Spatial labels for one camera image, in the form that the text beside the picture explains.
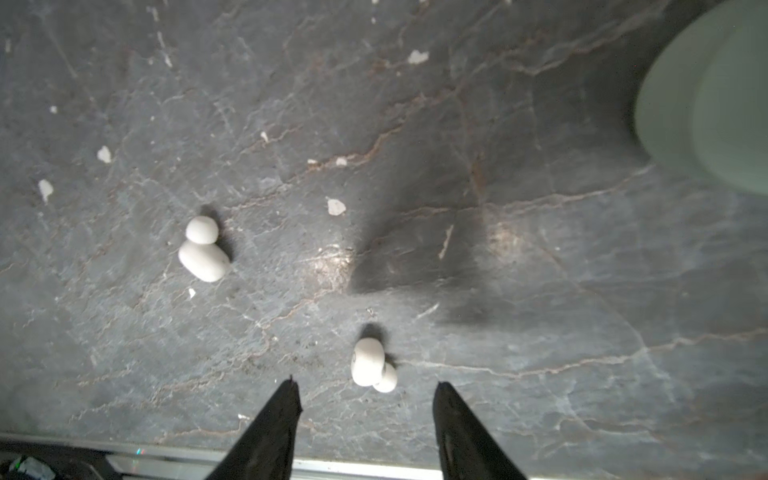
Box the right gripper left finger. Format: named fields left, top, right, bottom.
left=207, top=377, right=302, bottom=480

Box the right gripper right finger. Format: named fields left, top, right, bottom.
left=433, top=382, right=527, bottom=480

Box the green earbud charging case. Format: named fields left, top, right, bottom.
left=634, top=1, right=767, bottom=196

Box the white earbud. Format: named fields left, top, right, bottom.
left=178, top=216, right=231, bottom=283
left=351, top=338, right=398, bottom=393

